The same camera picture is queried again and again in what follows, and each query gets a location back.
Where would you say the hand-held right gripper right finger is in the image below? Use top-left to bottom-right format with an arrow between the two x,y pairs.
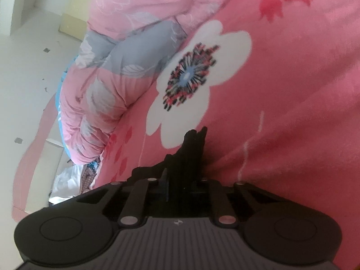
197,178 -> 284,227

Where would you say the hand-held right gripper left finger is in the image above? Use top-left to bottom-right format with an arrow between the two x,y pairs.
76,169 -> 169,227

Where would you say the black garment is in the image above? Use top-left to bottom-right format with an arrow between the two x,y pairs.
132,126 -> 209,203

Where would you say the white patterned cloth heap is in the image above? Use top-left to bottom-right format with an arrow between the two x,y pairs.
49,157 -> 102,206

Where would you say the pink floral bed blanket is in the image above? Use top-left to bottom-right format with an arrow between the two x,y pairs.
93,0 -> 360,262

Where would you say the pink white headboard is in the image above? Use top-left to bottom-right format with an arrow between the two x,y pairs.
11,98 -> 74,223

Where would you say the pink grey floral quilt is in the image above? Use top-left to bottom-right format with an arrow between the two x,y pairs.
60,0 -> 225,165

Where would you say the blue printed pillow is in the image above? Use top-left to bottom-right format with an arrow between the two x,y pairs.
55,58 -> 76,149

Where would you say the cream wardrobe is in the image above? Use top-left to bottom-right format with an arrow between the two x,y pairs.
59,0 -> 104,41

